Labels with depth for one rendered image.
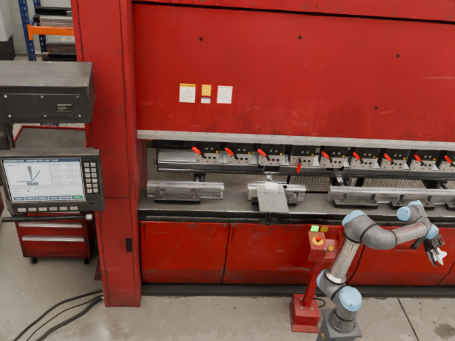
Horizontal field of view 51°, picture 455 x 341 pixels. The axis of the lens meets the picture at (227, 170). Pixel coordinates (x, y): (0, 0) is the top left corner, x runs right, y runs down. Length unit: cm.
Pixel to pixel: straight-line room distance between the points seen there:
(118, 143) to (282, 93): 96
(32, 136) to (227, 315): 191
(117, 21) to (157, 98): 57
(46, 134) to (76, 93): 150
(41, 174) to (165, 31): 95
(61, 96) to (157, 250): 151
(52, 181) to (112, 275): 115
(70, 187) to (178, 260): 123
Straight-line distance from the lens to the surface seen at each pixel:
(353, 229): 243
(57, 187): 248
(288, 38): 263
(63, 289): 386
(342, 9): 263
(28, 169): 244
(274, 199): 305
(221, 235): 326
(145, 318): 362
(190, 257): 340
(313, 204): 328
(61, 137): 362
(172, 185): 313
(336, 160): 310
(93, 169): 238
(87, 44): 243
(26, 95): 224
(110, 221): 305
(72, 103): 222
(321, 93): 282
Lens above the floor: 294
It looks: 37 degrees down
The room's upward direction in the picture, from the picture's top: 6 degrees clockwise
